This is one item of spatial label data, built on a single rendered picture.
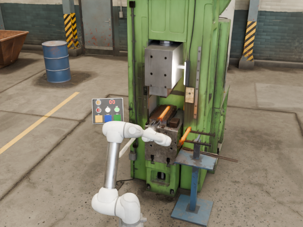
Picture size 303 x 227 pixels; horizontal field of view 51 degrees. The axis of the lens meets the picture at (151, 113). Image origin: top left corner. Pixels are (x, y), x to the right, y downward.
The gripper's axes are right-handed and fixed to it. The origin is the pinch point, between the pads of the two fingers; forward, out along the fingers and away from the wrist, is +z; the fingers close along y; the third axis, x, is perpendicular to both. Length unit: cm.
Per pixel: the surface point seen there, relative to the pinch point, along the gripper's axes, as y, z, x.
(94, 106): -68, -15, 13
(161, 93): 1.7, 5.1, 29.9
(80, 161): -126, 32, -99
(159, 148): 2.4, -0.7, -34.3
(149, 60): -12, 5, 65
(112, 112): -50, -10, 6
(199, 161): 51, -19, -29
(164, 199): 11, -6, -99
